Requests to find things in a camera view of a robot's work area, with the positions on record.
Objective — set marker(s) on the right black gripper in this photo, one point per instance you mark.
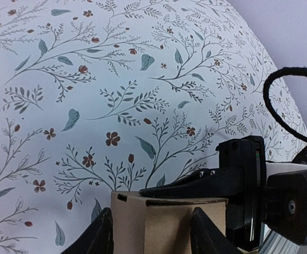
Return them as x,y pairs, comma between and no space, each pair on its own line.
241,177

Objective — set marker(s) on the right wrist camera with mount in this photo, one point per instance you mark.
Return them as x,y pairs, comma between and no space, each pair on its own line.
285,200

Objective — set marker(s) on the brown cardboard box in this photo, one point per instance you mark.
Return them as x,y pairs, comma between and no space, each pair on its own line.
160,225

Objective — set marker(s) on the floral patterned table mat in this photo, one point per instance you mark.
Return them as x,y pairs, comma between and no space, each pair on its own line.
102,96

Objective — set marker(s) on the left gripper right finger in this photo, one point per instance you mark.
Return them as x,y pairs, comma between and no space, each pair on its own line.
206,238

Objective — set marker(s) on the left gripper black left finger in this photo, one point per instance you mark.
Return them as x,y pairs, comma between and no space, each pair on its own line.
97,238

